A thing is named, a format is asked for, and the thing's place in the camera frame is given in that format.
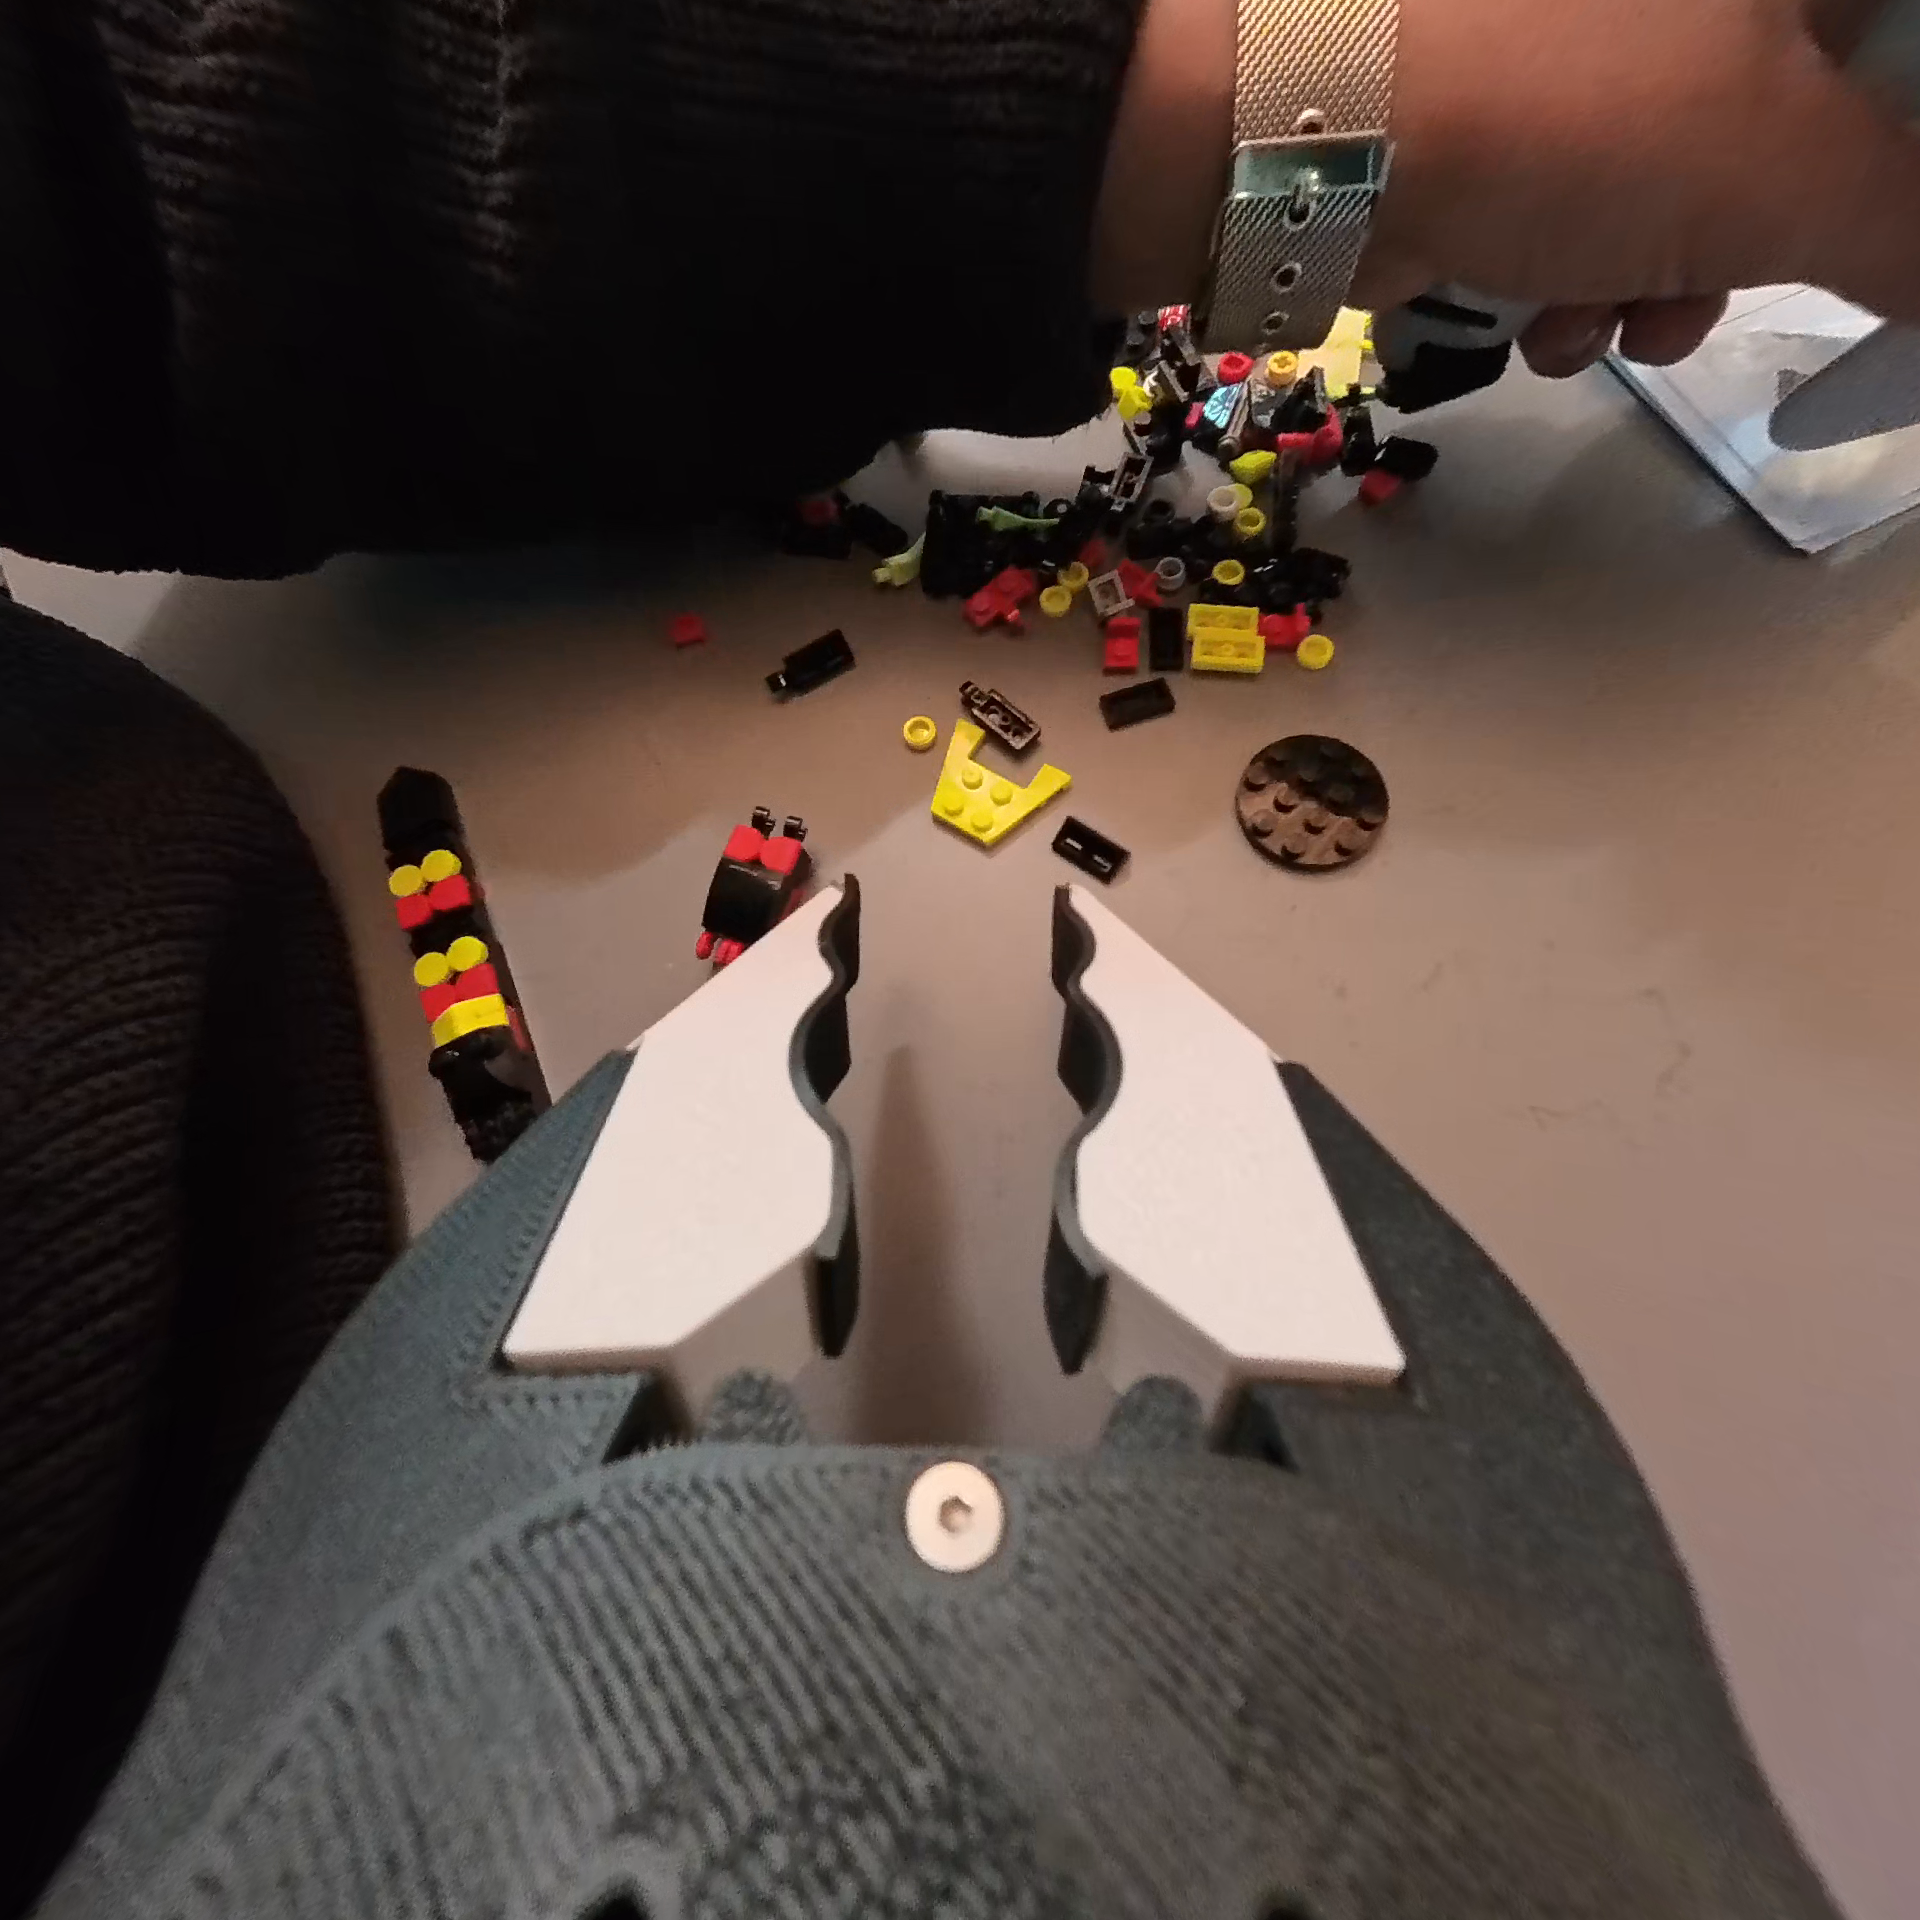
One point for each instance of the black lego plate with holes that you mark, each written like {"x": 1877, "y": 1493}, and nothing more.
{"x": 1003, "y": 715}

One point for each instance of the long black lego assembly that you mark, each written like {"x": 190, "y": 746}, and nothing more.
{"x": 458, "y": 975}

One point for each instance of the small black red lego assembly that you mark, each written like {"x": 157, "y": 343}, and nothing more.
{"x": 750, "y": 885}

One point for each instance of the person's left forearm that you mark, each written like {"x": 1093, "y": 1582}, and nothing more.
{"x": 599, "y": 226}

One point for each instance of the yellow wedge lego plate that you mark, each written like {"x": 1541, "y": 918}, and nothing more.
{"x": 975, "y": 797}

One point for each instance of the black lego hinge brick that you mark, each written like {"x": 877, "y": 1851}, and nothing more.
{"x": 813, "y": 665}

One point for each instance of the black round lego plate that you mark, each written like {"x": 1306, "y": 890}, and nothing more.
{"x": 1313, "y": 805}

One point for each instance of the silver mesh watch band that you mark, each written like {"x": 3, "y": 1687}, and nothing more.
{"x": 1299, "y": 226}

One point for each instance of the dark brown lego frame tile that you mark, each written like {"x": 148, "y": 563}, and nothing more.
{"x": 1137, "y": 705}

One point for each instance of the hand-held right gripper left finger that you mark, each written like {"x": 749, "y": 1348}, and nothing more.
{"x": 683, "y": 1186}

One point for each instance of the person's black knit sweater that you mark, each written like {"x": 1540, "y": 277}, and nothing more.
{"x": 149, "y": 1125}

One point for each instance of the black lego tile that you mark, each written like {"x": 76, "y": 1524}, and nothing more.
{"x": 1092, "y": 850}

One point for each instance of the lego instruction booklet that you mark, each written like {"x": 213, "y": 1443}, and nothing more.
{"x": 1695, "y": 436}

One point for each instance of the pile of loose lego pieces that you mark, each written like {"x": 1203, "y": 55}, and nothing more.
{"x": 961, "y": 541}

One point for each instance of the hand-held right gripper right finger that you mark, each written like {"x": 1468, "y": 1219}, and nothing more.
{"x": 1225, "y": 1186}

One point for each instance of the person's left hand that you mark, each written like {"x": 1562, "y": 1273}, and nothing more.
{"x": 1621, "y": 150}

